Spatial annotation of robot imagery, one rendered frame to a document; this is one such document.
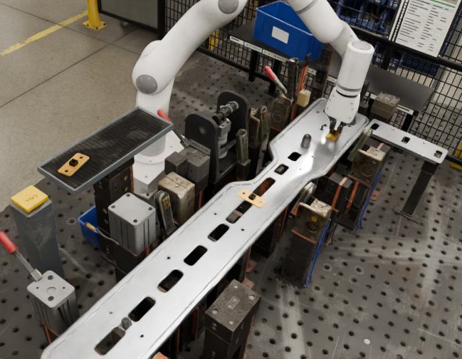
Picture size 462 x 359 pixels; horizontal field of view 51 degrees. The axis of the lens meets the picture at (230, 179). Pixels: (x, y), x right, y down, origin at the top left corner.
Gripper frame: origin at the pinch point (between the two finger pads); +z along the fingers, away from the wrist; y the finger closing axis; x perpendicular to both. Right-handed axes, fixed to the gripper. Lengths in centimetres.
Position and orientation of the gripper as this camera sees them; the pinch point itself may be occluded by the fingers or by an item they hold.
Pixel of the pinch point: (336, 127)
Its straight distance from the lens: 173.9
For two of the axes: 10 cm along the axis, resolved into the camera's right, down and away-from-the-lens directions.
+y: 8.2, 4.4, -3.7
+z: -1.0, 7.4, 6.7
